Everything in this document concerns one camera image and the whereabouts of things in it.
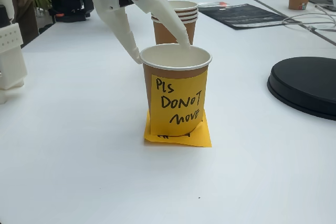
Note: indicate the person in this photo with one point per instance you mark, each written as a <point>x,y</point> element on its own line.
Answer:
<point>23,19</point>

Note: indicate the black printed leaflet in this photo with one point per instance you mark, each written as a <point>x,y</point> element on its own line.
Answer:
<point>244,15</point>

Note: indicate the black round disc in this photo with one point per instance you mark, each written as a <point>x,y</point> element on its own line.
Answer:
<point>304,85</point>

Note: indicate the yellow handwritten sticky note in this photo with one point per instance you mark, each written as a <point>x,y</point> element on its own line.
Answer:
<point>202,140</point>

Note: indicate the red and white packet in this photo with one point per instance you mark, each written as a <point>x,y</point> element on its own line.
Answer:
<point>221,4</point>

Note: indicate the brown paper cup with note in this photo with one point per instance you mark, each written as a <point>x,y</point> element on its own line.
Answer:
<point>168,61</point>

